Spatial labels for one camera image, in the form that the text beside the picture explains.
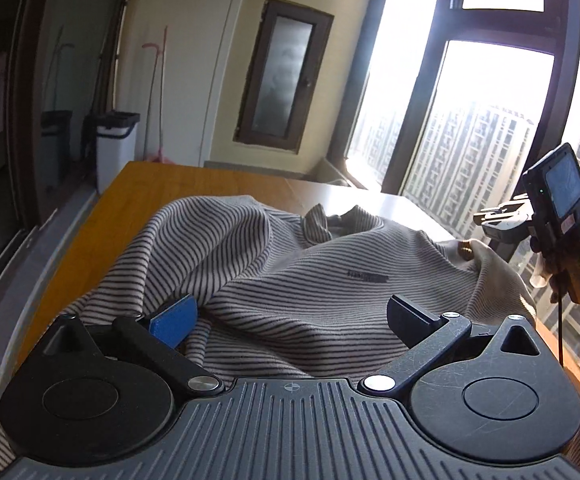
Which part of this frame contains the white trash bin black lid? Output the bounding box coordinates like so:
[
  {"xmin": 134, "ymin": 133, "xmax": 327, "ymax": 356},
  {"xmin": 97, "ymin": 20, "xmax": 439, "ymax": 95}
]
[{"xmin": 86, "ymin": 110, "xmax": 140, "ymax": 195}]

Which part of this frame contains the grey striped sweater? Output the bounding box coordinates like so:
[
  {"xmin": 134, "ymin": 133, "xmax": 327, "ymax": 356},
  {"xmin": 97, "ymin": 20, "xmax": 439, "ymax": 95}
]
[{"xmin": 0, "ymin": 194, "xmax": 580, "ymax": 480}]

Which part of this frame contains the right gloved hand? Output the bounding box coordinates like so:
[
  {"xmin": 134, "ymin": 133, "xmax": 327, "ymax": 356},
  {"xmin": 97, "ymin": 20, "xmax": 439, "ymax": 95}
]
[{"xmin": 529, "ymin": 219, "xmax": 580, "ymax": 306}]

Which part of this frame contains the dark framed frosted window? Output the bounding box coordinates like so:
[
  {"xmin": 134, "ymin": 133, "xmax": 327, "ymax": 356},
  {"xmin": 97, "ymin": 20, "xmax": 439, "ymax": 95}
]
[{"xmin": 235, "ymin": 0, "xmax": 334, "ymax": 153}]

